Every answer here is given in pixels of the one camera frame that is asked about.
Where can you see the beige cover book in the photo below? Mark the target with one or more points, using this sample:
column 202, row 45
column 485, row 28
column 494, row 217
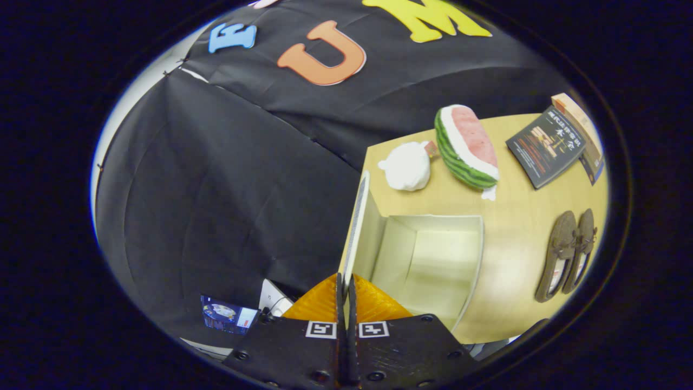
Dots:
column 574, row 111

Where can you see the brown fuzzy shoe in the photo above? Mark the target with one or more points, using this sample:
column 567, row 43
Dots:
column 587, row 225
column 563, row 227

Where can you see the white flat device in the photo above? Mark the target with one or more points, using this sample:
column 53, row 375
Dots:
column 273, row 298

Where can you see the watermelon slice plush toy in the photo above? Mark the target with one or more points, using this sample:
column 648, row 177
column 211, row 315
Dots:
column 465, row 157

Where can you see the blue printed box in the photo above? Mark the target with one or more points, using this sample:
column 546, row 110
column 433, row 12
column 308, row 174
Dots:
column 227, row 314

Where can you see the white plush toy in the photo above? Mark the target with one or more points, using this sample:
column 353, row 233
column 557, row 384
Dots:
column 406, row 168

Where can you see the blue cover book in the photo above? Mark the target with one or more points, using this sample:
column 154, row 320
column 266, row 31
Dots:
column 593, row 170

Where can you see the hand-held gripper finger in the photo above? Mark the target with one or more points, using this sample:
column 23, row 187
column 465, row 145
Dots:
column 352, row 306
column 339, row 303

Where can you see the grey fabric storage box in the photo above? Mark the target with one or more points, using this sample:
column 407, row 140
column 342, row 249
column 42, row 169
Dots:
column 427, row 260

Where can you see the black cover book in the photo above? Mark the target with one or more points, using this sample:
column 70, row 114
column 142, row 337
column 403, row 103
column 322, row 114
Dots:
column 547, row 146

